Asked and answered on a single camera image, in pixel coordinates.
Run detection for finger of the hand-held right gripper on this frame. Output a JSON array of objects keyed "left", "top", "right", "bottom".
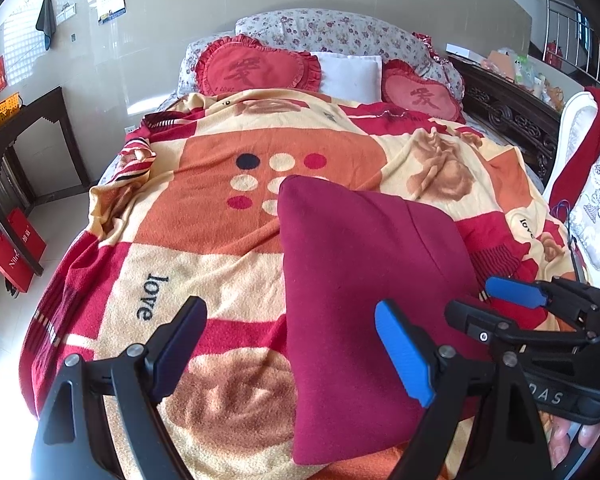
[
  {"left": 444, "top": 299, "right": 600, "bottom": 348},
  {"left": 485, "top": 276, "right": 600, "bottom": 323}
]

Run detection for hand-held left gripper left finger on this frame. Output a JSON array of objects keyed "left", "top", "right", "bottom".
[{"left": 30, "top": 296, "right": 208, "bottom": 480}]

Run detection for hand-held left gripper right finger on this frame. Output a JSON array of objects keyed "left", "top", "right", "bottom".
[{"left": 374, "top": 299, "right": 553, "bottom": 480}]

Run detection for maroon sweater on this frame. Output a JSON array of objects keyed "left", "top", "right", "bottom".
[{"left": 277, "top": 175, "right": 481, "bottom": 463}]

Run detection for person's right hand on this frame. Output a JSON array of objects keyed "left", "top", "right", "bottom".
[{"left": 547, "top": 410, "right": 600, "bottom": 468}]

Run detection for white upholstered chair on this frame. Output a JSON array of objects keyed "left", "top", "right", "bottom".
[{"left": 542, "top": 91, "right": 600, "bottom": 291}]

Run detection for printed orange red blanket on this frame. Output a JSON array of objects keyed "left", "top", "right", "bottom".
[{"left": 19, "top": 89, "right": 588, "bottom": 480}]

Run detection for dark carved wooden headboard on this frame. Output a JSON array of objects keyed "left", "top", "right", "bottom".
[{"left": 447, "top": 55, "right": 563, "bottom": 181}]

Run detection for red boxes on floor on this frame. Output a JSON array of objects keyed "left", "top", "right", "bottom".
[{"left": 0, "top": 232, "right": 33, "bottom": 293}]

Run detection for red gift bag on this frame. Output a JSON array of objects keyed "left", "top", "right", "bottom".
[{"left": 6, "top": 208, "right": 47, "bottom": 261}]

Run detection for pile of packets and bottles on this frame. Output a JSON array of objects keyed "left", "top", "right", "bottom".
[{"left": 482, "top": 47, "right": 566, "bottom": 111}]

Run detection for small red heart pillow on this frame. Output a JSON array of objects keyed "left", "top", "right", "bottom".
[{"left": 380, "top": 59, "right": 463, "bottom": 122}]

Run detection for flat white box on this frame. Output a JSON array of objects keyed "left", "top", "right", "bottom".
[{"left": 446, "top": 42, "right": 487, "bottom": 61}]

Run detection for metal stair railing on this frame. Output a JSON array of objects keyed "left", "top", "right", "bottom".
[{"left": 535, "top": 0, "right": 600, "bottom": 91}]

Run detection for white pillow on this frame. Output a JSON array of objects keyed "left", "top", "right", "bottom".
[{"left": 310, "top": 51, "right": 383, "bottom": 102}]

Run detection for dark wooden side table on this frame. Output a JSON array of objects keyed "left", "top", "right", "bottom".
[{"left": 0, "top": 86, "right": 91, "bottom": 276}]

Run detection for floral pillow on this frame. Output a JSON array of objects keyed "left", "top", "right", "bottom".
[{"left": 176, "top": 37, "right": 231, "bottom": 96}]

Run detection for large red heart pillow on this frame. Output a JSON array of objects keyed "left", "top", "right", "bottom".
[{"left": 195, "top": 35, "right": 323, "bottom": 97}]

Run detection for orange plastic basket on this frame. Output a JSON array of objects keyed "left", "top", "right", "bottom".
[{"left": 0, "top": 91, "right": 22, "bottom": 131}]

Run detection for floral rolled quilt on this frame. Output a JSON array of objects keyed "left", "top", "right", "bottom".
[{"left": 235, "top": 8, "right": 466, "bottom": 111}]

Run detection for glass block window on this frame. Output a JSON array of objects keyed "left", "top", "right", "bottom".
[{"left": 0, "top": 0, "right": 47, "bottom": 86}]

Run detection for dark hanging cloth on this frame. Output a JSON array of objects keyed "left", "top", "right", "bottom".
[{"left": 35, "top": 0, "right": 57, "bottom": 51}]

